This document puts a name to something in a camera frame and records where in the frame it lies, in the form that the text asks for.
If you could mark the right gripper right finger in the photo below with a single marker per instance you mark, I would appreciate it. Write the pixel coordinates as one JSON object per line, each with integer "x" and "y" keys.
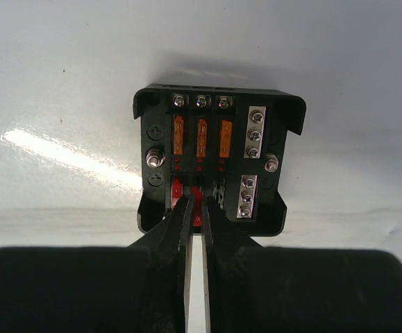
{"x": 252, "y": 288}

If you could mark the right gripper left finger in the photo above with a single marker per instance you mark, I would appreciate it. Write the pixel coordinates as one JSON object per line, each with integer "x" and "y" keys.
{"x": 143, "y": 287}

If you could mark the black fuse box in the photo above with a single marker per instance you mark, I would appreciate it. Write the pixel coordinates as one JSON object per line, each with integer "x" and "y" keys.
{"x": 262, "y": 119}

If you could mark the red and orange fuses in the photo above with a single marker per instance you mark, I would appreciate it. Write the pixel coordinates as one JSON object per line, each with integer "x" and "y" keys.
{"x": 199, "y": 152}

